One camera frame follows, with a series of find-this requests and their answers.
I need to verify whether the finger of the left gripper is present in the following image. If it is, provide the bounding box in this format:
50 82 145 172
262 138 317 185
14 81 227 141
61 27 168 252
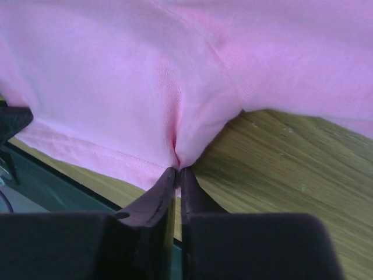
0 106 34 184

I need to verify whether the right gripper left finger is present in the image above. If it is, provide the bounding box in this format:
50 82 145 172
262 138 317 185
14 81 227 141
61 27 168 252
1 167 177 279

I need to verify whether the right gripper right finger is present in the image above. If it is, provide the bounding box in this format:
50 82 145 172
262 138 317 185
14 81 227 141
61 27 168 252
180 168 344 279

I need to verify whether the pink t shirt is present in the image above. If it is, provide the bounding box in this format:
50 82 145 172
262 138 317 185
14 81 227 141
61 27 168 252
1 1 372 190

